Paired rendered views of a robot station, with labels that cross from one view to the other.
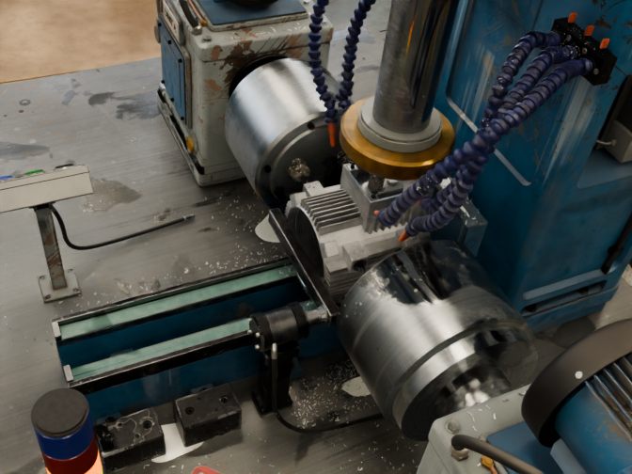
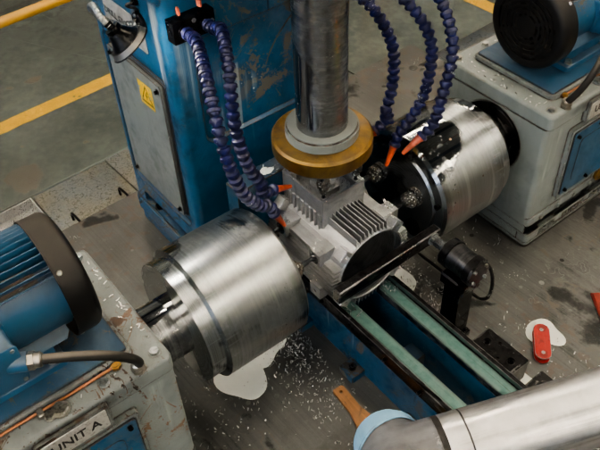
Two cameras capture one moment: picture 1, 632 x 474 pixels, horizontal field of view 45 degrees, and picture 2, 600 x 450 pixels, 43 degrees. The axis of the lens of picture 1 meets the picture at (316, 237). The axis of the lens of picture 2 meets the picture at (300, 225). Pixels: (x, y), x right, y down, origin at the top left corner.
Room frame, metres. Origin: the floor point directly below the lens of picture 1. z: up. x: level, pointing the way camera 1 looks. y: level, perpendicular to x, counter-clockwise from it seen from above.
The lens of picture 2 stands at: (1.14, 0.95, 2.08)
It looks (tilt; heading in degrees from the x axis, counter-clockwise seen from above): 45 degrees down; 264
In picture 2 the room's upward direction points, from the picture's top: 3 degrees counter-clockwise
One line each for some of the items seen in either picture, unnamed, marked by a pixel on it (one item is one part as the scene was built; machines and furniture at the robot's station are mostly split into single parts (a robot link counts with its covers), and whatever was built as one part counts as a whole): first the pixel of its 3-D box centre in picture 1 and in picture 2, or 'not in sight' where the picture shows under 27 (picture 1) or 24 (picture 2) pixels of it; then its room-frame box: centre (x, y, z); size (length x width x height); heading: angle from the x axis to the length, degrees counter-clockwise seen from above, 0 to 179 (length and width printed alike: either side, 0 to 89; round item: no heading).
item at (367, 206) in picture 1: (385, 192); (322, 188); (0.98, -0.11, 1.11); 0.12 x 0.11 x 0.07; 120
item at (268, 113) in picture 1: (288, 122); (202, 306); (1.22, 0.08, 1.04); 0.37 x 0.25 x 0.25; 30
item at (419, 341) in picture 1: (443, 353); (442, 162); (0.71, -0.21, 1.04); 0.41 x 0.25 x 0.25; 30
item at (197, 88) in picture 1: (237, 67); (58, 415); (1.47, 0.23, 0.99); 0.35 x 0.31 x 0.37; 30
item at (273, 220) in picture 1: (301, 264); (388, 262); (0.88, 0.02, 1.01); 0.26 x 0.04 x 0.03; 30
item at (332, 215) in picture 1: (356, 236); (337, 235); (0.96, -0.07, 1.01); 0.20 x 0.19 x 0.19; 120
